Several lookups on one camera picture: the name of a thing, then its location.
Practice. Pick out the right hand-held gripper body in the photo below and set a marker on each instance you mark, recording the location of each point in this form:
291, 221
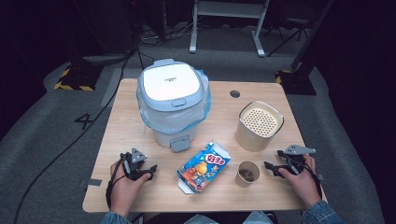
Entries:
295, 151

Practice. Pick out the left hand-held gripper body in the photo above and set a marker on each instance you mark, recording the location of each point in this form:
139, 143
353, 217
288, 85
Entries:
134, 157

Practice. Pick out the wet tea leaves clump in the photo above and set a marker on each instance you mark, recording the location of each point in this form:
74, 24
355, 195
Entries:
247, 175

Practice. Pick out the brown paper cup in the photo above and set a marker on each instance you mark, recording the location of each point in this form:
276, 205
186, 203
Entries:
241, 180

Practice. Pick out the beige strainer canister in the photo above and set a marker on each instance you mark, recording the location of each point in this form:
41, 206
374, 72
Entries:
260, 124

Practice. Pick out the blue printed drink carton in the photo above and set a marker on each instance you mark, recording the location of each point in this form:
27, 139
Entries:
202, 168

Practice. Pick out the white and blue pedal bin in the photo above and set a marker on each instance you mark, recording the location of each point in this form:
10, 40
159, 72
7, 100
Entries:
169, 82

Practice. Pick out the person's left hand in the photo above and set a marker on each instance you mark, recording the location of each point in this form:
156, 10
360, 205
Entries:
124, 193

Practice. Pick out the person's right hand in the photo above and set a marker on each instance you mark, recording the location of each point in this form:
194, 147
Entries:
302, 186

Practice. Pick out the grey tape strip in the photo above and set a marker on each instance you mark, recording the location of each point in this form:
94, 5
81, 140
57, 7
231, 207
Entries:
320, 177
93, 182

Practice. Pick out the person's legs in jeans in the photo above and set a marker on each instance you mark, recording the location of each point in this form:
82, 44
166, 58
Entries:
258, 217

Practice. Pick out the blue plastic bin bag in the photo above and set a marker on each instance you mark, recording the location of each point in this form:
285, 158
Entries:
174, 119

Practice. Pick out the yellow black striped stand base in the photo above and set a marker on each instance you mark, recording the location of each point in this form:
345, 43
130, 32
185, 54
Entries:
295, 82
77, 77

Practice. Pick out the dark round table grommet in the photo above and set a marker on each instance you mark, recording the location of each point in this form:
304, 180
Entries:
234, 93

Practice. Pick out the black slanted stand pole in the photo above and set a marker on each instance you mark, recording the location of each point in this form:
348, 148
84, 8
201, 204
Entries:
311, 34

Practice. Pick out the black tripod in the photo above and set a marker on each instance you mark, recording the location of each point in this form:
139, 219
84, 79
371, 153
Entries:
292, 29

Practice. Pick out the white desk frame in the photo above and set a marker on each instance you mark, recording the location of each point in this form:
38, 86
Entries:
229, 9

